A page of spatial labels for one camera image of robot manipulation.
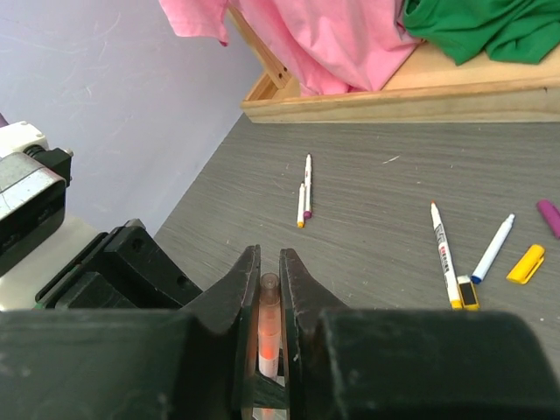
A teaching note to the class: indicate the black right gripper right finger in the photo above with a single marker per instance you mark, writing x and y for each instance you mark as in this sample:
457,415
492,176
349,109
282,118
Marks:
306,362

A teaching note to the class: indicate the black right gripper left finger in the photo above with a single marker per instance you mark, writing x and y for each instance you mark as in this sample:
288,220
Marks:
218,365

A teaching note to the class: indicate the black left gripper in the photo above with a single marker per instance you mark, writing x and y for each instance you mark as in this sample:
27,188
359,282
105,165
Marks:
122,269

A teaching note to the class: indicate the orange highlighter pen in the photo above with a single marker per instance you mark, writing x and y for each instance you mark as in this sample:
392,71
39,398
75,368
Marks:
269,338

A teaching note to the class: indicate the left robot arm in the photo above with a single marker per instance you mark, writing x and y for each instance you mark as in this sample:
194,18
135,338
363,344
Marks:
21,284

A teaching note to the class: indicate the white pen yellow end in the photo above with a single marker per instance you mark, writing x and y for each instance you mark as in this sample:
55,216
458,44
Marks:
301,206

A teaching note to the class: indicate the white pen purple end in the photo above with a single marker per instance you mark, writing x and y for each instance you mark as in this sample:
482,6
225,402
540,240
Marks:
308,187

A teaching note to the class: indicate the yellow pen cap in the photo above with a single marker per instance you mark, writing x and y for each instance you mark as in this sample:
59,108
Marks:
528,265

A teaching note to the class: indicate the purple pen cap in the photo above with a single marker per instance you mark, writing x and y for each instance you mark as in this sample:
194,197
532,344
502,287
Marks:
551,216

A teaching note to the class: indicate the white marker orange tip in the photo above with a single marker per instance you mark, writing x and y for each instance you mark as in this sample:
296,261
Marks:
445,258

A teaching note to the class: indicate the yellow black eraser cap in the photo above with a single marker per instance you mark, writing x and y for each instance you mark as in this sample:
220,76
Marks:
467,293

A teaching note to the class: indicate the white marker blue end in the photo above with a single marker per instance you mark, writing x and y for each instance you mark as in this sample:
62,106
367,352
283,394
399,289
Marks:
492,250

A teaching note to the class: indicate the wooden rack base tray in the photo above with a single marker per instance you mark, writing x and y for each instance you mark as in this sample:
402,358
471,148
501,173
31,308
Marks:
427,88

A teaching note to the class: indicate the pink shirt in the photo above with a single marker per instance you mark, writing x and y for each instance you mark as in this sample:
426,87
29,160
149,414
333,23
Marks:
332,47

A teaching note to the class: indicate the green cloth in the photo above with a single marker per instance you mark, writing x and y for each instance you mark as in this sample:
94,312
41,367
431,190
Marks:
506,31

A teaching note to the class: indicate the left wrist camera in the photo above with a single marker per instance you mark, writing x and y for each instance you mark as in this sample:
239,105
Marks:
34,182

